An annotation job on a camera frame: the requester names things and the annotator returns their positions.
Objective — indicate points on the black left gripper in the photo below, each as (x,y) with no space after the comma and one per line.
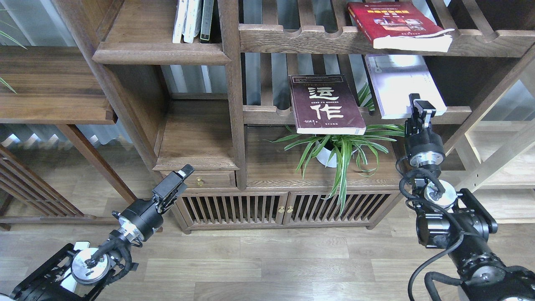
(143,217)

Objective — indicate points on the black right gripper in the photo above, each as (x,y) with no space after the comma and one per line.
(423,147)

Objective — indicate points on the white lavender book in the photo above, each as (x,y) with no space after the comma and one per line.
(395,77)

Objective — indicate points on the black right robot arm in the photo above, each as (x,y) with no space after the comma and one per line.
(453,221)

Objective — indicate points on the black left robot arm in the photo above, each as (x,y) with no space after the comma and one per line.
(74,275)

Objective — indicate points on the small wooden drawer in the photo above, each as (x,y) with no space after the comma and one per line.
(211,179)

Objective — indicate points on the left slatted cabinet door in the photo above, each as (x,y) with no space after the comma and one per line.
(232,210)

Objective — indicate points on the slatted cabinet door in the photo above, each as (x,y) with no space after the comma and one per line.
(362,209)
(232,210)

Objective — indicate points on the red book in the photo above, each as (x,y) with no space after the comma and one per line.
(399,25)

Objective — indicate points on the dark maroon book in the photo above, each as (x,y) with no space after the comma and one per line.
(324,105)

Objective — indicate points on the green spider plant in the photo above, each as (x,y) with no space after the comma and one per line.
(363,148)

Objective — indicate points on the light wooden rack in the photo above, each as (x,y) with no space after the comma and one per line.
(495,159)

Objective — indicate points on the white plant pot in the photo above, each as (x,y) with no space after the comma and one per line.
(325,158)

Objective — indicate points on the dark wooden bookshelf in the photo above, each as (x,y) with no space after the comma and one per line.
(217,105)

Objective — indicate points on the right slatted cabinet door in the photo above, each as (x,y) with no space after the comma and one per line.
(362,209)

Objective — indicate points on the white book middle upright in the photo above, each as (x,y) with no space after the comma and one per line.
(193,18)

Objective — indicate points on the white metal base bar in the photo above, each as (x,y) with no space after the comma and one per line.
(68,282)

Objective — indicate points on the dark green upright book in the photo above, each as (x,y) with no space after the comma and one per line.
(206,21)

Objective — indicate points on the dark slatted wooden bench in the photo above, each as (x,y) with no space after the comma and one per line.
(23,184)

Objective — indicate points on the dark wooden side table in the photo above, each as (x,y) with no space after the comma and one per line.
(53,85)

